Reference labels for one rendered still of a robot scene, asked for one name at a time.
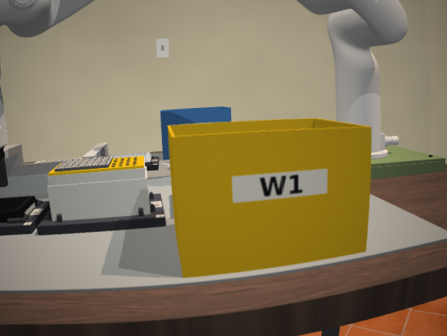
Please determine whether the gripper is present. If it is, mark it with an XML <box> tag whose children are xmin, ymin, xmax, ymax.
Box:
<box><xmin>0</xmin><ymin>86</ymin><xmax>8</xmax><ymax>187</ymax></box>

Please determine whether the light grey bench mat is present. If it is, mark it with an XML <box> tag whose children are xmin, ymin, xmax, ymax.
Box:
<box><xmin>0</xmin><ymin>153</ymin><xmax>447</xmax><ymax>294</ymax></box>

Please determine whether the yellow open-top bin labelled w1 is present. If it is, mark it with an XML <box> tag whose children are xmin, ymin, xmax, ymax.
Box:
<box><xmin>168</xmin><ymin>118</ymin><xmax>371</xmax><ymax>278</ymax></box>

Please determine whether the blue open-top bin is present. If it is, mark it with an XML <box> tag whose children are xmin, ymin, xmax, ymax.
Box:
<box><xmin>160</xmin><ymin>106</ymin><xmax>231</xmax><ymax>160</ymax></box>

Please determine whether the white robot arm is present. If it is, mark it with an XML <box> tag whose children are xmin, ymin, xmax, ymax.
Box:
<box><xmin>0</xmin><ymin>0</ymin><xmax>408</xmax><ymax>160</ymax></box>

